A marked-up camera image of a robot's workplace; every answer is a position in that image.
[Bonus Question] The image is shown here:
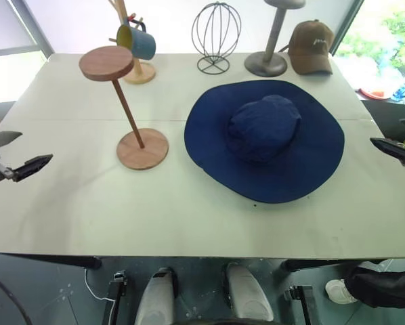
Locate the silver robot right foot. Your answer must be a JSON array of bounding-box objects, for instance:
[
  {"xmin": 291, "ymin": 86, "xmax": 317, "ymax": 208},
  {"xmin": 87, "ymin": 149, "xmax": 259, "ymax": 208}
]
[{"xmin": 221, "ymin": 262, "xmax": 275, "ymax": 325}]

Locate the grey pedestal hat stand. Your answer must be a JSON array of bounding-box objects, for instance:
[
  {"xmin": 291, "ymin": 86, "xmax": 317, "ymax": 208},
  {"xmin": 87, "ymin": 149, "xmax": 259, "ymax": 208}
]
[{"xmin": 244, "ymin": 0, "xmax": 307, "ymax": 78}]

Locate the brown wooden hat stand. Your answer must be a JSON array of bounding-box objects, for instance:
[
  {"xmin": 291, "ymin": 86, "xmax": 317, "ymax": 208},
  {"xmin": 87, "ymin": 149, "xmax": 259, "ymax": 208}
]
[{"xmin": 79, "ymin": 45, "xmax": 169, "ymax": 171}]

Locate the silver robot foot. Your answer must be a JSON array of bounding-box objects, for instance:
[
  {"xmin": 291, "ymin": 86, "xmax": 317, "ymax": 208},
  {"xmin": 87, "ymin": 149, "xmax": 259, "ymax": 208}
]
[
  {"xmin": 133, "ymin": 266, "xmax": 177, "ymax": 325},
  {"xmin": 221, "ymin": 262, "xmax": 275, "ymax": 325}
]

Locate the red plate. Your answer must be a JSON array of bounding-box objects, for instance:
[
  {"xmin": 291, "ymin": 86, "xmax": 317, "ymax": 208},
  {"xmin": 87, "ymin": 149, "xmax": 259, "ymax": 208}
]
[{"xmin": 359, "ymin": 87, "xmax": 391, "ymax": 101}]

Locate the blue plastic object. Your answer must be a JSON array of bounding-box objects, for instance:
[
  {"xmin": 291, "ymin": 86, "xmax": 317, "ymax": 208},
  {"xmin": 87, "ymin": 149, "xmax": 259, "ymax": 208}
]
[{"xmin": 389, "ymin": 82, "xmax": 405, "ymax": 102}]

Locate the white cable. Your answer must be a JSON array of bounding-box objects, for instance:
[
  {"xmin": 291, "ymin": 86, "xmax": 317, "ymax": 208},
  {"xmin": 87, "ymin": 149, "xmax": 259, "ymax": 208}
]
[{"xmin": 84, "ymin": 267, "xmax": 117, "ymax": 325}]

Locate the black trouser leg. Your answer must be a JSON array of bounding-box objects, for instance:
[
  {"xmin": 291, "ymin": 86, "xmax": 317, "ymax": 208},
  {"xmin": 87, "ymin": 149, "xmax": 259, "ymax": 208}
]
[{"xmin": 343, "ymin": 265, "xmax": 405, "ymax": 309}]

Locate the light wooden mug tree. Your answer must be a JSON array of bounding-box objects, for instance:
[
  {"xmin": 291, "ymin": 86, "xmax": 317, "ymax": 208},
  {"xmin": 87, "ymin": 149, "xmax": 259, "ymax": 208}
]
[{"xmin": 108, "ymin": 0, "xmax": 157, "ymax": 85}]

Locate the silver robot left foot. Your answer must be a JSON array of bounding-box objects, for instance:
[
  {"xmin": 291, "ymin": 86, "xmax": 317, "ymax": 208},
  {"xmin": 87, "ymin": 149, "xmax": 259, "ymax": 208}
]
[{"xmin": 133, "ymin": 266, "xmax": 177, "ymax": 325}]

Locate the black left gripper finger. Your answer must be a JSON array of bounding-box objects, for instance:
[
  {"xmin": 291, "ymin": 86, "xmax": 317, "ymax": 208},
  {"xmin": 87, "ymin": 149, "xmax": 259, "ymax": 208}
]
[
  {"xmin": 12, "ymin": 154, "xmax": 54, "ymax": 183},
  {"xmin": 0, "ymin": 130, "xmax": 23, "ymax": 150}
]

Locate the black metal frame bracket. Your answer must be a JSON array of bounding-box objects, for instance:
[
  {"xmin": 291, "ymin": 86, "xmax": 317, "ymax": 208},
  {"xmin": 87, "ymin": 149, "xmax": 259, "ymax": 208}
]
[
  {"xmin": 108, "ymin": 269, "xmax": 128, "ymax": 325},
  {"xmin": 282, "ymin": 284, "xmax": 316, "ymax": 325}
]

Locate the brown baseball cap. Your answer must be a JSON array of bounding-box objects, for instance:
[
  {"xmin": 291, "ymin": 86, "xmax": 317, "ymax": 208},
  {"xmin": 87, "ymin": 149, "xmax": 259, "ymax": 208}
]
[{"xmin": 287, "ymin": 19, "xmax": 335, "ymax": 76}]

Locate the white shoe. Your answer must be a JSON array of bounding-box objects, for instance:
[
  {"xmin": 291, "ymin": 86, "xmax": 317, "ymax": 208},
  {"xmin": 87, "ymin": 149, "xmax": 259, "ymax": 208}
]
[{"xmin": 325, "ymin": 278, "xmax": 359, "ymax": 304}]

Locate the black wire head form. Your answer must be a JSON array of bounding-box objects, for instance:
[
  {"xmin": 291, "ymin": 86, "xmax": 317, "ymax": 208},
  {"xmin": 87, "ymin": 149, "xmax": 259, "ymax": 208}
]
[{"xmin": 191, "ymin": 1, "xmax": 242, "ymax": 75}]

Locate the blue mug yellow inside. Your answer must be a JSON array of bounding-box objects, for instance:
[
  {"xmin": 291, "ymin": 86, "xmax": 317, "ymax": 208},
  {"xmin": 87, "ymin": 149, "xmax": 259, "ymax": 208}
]
[{"xmin": 116, "ymin": 20, "xmax": 156, "ymax": 62}]

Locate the black curved cable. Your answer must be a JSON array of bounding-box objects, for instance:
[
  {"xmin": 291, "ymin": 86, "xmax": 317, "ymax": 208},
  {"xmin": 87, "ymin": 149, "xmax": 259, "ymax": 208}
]
[{"xmin": 0, "ymin": 270, "xmax": 33, "ymax": 325}]

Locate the blue wide-brim hat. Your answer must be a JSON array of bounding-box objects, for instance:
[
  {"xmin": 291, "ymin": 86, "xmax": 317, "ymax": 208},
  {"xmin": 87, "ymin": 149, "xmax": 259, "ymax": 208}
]
[{"xmin": 184, "ymin": 80, "xmax": 345, "ymax": 204}]

